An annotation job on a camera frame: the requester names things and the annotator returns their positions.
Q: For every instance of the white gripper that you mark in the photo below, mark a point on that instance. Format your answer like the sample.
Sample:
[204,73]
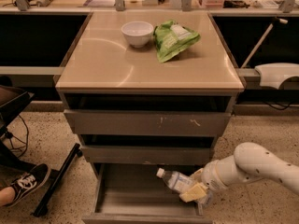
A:
[208,177]

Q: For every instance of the blue plastic water bottle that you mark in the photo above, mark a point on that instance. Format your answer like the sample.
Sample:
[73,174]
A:
[179,183]

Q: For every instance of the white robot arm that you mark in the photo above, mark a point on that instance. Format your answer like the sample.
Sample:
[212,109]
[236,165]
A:
[249,163]

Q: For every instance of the bottom grey drawer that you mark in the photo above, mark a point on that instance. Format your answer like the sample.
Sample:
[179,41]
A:
[133,194]

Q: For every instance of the grey drawer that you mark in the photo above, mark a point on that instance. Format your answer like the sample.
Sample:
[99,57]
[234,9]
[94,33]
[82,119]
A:
[133,194]
[147,123]
[147,155]

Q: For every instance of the grey drawer cabinet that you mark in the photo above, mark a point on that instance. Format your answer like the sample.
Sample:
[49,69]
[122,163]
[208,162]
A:
[105,73]

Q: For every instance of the middle grey drawer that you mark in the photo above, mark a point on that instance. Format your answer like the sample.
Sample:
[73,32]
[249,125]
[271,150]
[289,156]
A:
[147,155]

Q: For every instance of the top grey drawer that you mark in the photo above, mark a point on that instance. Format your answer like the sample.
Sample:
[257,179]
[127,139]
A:
[147,123]

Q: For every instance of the black floor bar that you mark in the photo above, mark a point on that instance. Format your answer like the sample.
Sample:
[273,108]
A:
[42,208]

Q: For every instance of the green snack bag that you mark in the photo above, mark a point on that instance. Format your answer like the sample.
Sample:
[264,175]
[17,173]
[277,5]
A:
[171,38]

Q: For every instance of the white stick with tip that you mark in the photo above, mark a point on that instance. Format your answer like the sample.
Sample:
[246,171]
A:
[263,37]

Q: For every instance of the white ceramic bowl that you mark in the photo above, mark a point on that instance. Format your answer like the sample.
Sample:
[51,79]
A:
[137,33]

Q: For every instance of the black and white sneaker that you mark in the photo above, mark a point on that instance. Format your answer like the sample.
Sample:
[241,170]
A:
[29,182]

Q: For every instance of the white curved bracket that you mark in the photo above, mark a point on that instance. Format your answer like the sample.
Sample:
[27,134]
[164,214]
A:
[275,74]

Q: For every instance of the black chair frame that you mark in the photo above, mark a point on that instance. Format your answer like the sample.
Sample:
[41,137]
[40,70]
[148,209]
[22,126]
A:
[12,102]

